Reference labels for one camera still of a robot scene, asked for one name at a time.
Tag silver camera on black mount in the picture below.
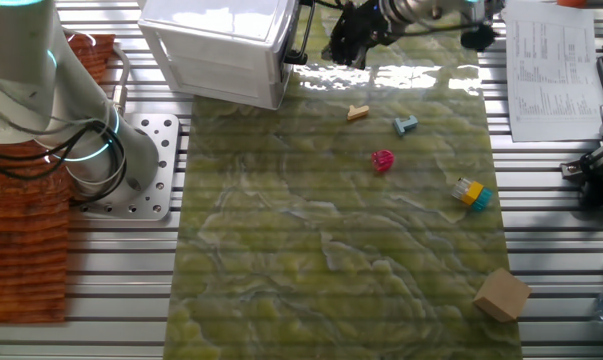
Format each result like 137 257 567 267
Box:
560 102 603 209

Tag tan wooden angled piece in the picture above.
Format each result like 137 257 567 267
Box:
346 104 371 122

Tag green marble pattern mat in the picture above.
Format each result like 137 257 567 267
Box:
163 0 525 360

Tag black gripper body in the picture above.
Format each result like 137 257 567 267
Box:
333 2 400 51

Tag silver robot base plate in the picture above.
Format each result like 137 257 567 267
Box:
75 112 181 221

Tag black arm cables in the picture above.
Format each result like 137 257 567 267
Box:
0 0 482 206

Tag teal yellow clear brick stack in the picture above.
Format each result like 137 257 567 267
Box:
451 177 494 212

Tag white plastic drawer cabinet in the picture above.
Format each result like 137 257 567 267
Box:
138 0 302 111

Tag grey conduit with metal connector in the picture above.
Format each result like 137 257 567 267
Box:
111 42 131 117

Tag plain wooden cube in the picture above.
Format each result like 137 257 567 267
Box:
473 267 532 323

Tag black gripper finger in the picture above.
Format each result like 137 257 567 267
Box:
349 44 370 71
325 37 355 66

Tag black wire cabinet handle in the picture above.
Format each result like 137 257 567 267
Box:
283 0 316 66

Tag pink translucent plastic block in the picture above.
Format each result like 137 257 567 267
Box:
371 149 396 174

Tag orange woven cloth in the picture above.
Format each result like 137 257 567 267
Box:
0 33 117 324

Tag printed paper sheet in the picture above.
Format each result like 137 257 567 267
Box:
505 0 603 143

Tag light blue number one block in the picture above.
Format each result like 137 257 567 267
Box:
393 115 419 137

